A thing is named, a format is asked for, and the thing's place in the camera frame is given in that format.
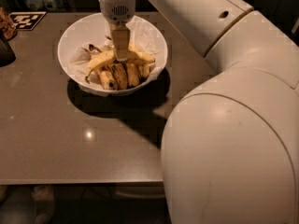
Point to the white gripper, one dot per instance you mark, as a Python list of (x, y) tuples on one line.
[(117, 10)]

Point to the long yellow banana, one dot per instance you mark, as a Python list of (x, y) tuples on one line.
[(107, 57)]

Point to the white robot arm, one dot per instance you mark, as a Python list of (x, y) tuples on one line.
[(230, 147)]

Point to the white paper bowl liner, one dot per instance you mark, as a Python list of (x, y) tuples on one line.
[(143, 34)]

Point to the white bowl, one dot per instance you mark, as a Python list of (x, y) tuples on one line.
[(84, 31)]

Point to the spotted banana bunch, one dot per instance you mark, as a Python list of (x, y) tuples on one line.
[(120, 76)]

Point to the black white fiducial marker card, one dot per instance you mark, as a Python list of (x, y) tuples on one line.
[(27, 21)]

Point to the brown patterned container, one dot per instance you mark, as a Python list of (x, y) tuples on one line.
[(7, 26)]

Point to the dark round object at left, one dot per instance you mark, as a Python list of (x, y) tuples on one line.
[(7, 55)]

